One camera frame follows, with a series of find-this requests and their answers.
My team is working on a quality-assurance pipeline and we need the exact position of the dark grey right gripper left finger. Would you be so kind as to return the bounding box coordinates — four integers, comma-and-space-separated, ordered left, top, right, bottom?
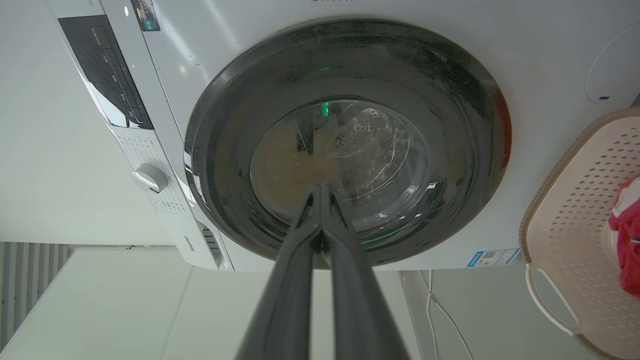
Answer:
235, 184, 323, 360

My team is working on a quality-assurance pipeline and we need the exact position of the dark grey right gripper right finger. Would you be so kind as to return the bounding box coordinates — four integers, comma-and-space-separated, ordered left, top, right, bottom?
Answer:
320, 184, 411, 360

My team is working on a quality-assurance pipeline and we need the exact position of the beige perforated laundry basket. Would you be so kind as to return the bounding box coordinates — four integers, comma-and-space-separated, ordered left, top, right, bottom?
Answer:
519, 107, 640, 360

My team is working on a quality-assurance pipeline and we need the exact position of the blue energy label sticker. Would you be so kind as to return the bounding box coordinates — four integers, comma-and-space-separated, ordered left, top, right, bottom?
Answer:
466, 248, 522, 268

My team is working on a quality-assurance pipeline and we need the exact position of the white cabinet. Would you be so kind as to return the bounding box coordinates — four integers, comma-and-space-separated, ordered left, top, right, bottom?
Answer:
0, 246, 422, 360

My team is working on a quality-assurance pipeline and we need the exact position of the round dark washing machine door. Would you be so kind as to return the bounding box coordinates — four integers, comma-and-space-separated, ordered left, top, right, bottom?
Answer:
184, 18, 513, 267

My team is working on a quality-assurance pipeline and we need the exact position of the silver washing machine dial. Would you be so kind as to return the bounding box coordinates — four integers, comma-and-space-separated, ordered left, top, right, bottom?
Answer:
132, 163, 170, 194

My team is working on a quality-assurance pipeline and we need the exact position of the white slatted radiator panel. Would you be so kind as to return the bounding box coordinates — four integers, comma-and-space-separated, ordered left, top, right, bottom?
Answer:
0, 242, 74, 351

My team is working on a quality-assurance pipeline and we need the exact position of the white front-load washing machine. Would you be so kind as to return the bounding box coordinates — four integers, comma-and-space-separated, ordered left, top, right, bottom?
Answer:
45, 0, 640, 273

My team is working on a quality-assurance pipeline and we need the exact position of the red garment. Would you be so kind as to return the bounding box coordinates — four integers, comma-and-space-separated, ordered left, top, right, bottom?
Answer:
608, 175, 640, 299

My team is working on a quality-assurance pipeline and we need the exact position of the dark product sticker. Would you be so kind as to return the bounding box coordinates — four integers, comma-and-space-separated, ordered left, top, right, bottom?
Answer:
131, 0, 162, 33

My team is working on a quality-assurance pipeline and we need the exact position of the white power cable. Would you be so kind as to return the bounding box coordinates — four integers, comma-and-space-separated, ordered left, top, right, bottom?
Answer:
418, 270, 475, 360

